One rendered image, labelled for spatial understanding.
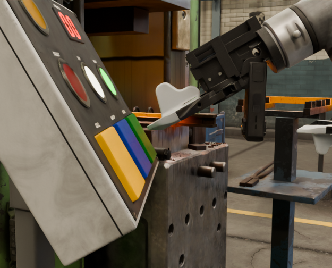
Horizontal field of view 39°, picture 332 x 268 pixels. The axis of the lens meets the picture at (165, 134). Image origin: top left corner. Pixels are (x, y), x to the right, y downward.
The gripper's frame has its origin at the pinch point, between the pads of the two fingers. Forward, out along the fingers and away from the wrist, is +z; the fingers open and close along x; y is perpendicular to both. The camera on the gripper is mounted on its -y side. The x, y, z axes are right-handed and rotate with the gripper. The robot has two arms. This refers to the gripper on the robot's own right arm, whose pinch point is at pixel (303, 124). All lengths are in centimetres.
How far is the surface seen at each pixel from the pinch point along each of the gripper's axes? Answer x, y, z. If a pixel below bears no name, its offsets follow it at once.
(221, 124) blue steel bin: 410, 43, 173
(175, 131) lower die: -0.3, 3.4, 30.7
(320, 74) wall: 755, -19, 121
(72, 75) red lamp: -64, -10, 11
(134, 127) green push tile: -47.4, -2.7, 13.8
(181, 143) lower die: 3.4, 6.7, 30.7
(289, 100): 63, -2, 17
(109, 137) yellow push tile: -64, -4, 7
